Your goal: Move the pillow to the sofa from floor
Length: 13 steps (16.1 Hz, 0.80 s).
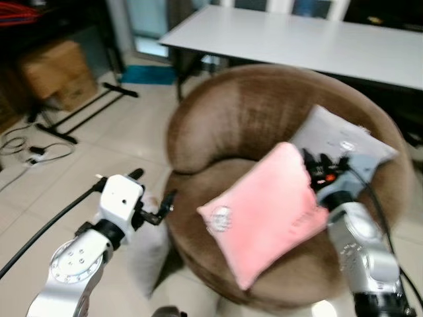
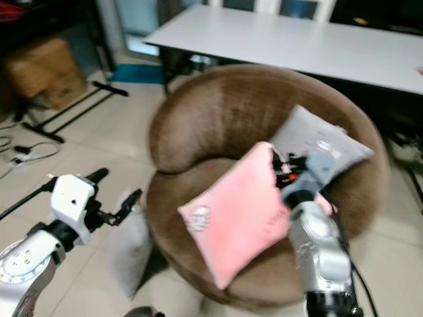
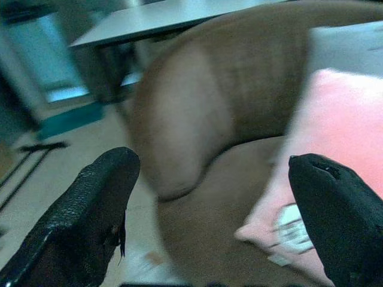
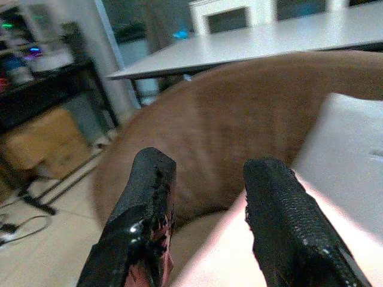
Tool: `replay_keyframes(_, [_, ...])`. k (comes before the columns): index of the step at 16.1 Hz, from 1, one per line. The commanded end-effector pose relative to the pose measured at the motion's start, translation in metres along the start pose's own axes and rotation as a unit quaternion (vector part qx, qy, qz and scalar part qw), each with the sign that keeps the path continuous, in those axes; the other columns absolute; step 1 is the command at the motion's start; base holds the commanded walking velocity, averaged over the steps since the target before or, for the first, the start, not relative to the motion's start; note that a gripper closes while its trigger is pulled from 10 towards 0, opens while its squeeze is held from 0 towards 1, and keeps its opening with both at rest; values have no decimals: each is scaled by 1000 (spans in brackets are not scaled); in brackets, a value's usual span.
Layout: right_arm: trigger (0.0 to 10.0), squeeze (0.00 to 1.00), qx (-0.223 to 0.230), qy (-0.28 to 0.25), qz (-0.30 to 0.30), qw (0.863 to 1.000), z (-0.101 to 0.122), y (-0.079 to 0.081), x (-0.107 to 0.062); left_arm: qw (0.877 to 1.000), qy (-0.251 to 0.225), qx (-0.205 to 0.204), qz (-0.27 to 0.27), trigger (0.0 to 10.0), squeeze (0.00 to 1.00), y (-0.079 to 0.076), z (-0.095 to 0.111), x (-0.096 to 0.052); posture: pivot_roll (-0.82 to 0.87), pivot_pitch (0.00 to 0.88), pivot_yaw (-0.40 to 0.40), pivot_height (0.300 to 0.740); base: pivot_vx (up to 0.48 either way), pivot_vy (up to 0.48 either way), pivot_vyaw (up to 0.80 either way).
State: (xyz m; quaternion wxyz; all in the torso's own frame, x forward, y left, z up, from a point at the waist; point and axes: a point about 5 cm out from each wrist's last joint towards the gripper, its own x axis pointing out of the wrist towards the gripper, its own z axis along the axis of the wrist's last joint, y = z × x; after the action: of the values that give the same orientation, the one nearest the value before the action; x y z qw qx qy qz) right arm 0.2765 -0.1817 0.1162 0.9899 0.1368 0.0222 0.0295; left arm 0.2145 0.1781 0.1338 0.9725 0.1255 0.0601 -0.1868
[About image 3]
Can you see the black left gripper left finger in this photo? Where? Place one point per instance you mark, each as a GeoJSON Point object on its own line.
{"type": "Point", "coordinates": [74, 215]}

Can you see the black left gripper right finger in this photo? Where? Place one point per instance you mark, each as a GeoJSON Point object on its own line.
{"type": "Point", "coordinates": [338, 215]}

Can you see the pink pillow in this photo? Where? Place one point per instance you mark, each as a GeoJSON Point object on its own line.
{"type": "Point", "coordinates": [323, 155]}

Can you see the grey pillow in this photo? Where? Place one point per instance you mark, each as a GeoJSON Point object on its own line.
{"type": "Point", "coordinates": [347, 48]}

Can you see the brown fabric sofa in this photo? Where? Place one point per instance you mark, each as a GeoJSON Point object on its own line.
{"type": "Point", "coordinates": [221, 125]}

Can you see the grey table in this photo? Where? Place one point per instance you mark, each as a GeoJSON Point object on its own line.
{"type": "Point", "coordinates": [143, 27]}

